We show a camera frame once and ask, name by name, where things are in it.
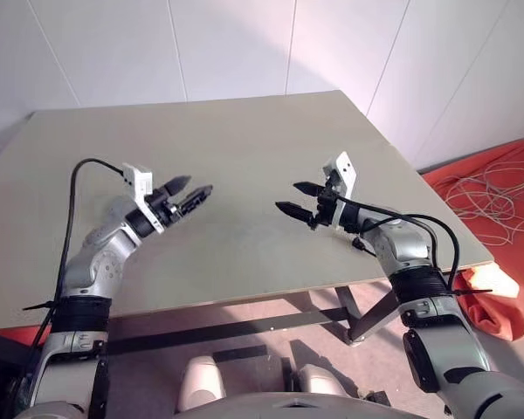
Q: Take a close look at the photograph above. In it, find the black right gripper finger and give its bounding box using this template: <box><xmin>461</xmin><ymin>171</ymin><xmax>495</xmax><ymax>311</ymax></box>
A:
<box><xmin>274</xmin><ymin>201</ymin><xmax>318</xmax><ymax>225</ymax></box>
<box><xmin>292</xmin><ymin>181</ymin><xmax>326</xmax><ymax>198</ymax></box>

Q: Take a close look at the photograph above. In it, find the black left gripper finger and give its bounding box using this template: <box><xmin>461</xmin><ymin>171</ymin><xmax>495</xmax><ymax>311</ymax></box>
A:
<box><xmin>164</xmin><ymin>175</ymin><xmax>193</xmax><ymax>197</ymax></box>
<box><xmin>176</xmin><ymin>184</ymin><xmax>214</xmax><ymax>217</ymax></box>

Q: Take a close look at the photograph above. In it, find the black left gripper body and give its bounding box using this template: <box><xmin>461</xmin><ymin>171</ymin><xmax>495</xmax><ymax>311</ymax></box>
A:
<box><xmin>149</xmin><ymin>187</ymin><xmax>190</xmax><ymax>226</ymax></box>

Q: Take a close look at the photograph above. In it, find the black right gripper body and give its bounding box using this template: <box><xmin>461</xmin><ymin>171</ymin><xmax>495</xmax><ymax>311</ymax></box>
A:
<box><xmin>308</xmin><ymin>174</ymin><xmax>339</xmax><ymax>230</ymax></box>

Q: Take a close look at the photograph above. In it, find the black strip on floor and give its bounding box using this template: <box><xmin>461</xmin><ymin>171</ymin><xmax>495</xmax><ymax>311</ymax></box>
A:
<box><xmin>212</xmin><ymin>345</ymin><xmax>268</xmax><ymax>363</ymax></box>

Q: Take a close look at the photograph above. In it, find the beige rounded robot leg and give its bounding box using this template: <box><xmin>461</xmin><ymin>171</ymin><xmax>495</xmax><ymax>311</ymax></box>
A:
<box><xmin>176</xmin><ymin>354</ymin><xmax>226</xmax><ymax>412</ymax></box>
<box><xmin>296</xmin><ymin>363</ymin><xmax>348</xmax><ymax>397</ymax></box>

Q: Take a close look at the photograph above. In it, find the orange cloth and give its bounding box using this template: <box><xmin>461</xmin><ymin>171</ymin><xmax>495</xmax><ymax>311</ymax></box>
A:
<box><xmin>0</xmin><ymin>326</ymin><xmax>54</xmax><ymax>347</ymax></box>
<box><xmin>420</xmin><ymin>134</ymin><xmax>524</xmax><ymax>345</ymax></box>

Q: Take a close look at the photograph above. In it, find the grey robot torso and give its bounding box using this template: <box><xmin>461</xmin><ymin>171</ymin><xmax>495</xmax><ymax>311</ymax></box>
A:
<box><xmin>169</xmin><ymin>390</ymin><xmax>425</xmax><ymax>419</ymax></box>

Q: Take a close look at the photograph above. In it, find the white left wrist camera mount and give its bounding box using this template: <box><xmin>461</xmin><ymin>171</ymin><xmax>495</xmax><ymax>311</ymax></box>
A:
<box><xmin>121</xmin><ymin>162</ymin><xmax>165</xmax><ymax>233</ymax></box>

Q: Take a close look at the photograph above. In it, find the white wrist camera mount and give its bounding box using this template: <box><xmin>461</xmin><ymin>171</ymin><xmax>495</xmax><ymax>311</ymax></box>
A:
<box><xmin>321</xmin><ymin>150</ymin><xmax>360</xmax><ymax>231</ymax></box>
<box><xmin>121</xmin><ymin>162</ymin><xmax>165</xmax><ymax>233</ymax></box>

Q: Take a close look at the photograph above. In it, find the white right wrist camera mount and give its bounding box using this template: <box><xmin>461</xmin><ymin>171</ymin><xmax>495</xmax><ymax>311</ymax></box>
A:
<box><xmin>321</xmin><ymin>150</ymin><xmax>360</xmax><ymax>231</ymax></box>

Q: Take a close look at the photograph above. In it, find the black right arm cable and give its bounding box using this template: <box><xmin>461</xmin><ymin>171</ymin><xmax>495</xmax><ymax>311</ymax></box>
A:
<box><xmin>331</xmin><ymin>195</ymin><xmax>461</xmax><ymax>299</ymax></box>

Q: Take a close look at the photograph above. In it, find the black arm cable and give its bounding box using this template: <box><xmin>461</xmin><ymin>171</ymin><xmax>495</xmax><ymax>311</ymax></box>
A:
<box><xmin>19</xmin><ymin>157</ymin><xmax>130</xmax><ymax>394</ymax></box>
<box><xmin>331</xmin><ymin>195</ymin><xmax>461</xmax><ymax>299</ymax></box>

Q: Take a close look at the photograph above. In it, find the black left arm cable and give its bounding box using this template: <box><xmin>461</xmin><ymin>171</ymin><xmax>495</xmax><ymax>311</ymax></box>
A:
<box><xmin>19</xmin><ymin>157</ymin><xmax>130</xmax><ymax>394</ymax></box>

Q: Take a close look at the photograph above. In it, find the black metal table frame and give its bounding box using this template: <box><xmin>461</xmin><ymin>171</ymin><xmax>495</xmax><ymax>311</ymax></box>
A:
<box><xmin>106</xmin><ymin>284</ymin><xmax>403</xmax><ymax>355</ymax></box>

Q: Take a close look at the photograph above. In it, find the tangled white cord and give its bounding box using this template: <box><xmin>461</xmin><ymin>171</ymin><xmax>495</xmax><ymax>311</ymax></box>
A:
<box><xmin>444</xmin><ymin>160</ymin><xmax>524</xmax><ymax>247</ymax></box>

